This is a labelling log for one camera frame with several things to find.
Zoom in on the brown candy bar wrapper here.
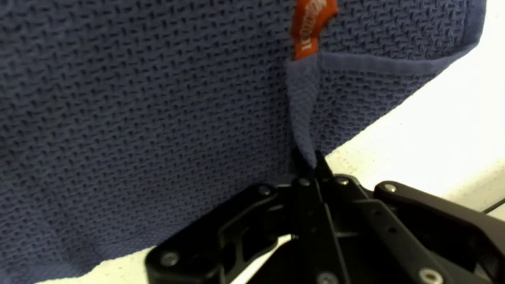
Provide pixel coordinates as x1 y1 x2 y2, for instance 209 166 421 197
290 0 339 60

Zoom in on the dark blue towel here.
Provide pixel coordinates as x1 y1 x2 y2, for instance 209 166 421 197
0 0 485 284

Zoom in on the black power cable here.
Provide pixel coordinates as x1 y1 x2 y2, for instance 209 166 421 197
479 196 505 215

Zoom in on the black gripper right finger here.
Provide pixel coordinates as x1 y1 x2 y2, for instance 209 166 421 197
313 155 505 284

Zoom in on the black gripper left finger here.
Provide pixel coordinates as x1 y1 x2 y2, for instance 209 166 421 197
144 159 317 284

